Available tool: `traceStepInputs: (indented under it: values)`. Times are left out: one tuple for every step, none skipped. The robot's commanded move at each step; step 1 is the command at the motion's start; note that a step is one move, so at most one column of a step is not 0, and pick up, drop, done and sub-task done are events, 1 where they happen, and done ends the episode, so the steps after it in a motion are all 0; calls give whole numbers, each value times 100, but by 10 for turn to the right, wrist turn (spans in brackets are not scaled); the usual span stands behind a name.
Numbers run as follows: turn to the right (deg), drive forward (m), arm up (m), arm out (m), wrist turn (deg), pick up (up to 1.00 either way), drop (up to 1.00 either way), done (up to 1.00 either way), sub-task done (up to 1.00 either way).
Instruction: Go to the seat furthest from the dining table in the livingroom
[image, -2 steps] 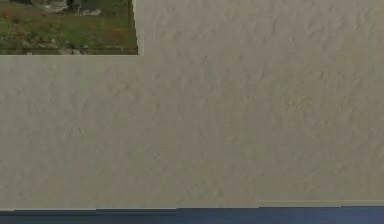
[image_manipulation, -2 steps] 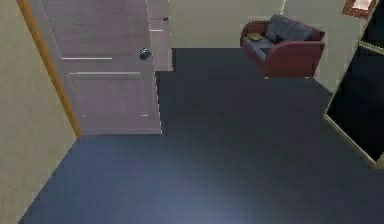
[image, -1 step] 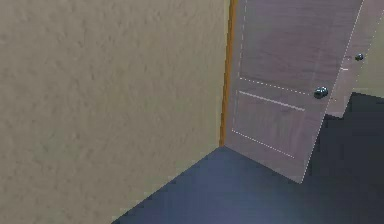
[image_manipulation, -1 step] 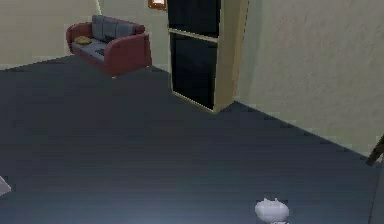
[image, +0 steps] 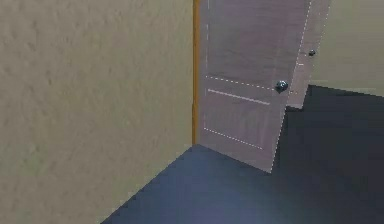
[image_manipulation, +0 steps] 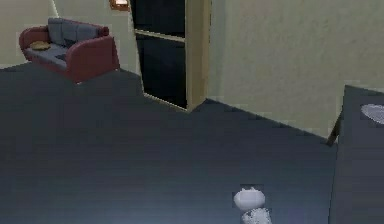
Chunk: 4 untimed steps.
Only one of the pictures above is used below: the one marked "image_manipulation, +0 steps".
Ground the yellow cushion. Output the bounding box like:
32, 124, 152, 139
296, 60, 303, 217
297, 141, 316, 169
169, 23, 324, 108
29, 40, 52, 52

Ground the dark grey table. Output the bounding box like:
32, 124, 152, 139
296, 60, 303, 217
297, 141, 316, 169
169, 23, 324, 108
325, 84, 384, 224

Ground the orange framed wall picture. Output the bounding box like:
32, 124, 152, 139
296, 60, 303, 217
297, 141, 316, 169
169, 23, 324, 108
109, 0, 130, 12

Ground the red sofa with grey cushions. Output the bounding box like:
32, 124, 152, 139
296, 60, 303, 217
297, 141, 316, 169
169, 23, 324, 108
18, 17, 121, 84

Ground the white plate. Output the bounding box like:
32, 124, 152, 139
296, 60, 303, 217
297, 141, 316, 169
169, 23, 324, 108
360, 103, 384, 126

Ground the pale wooden shelf unit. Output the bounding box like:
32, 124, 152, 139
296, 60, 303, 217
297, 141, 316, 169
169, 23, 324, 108
129, 0, 212, 113

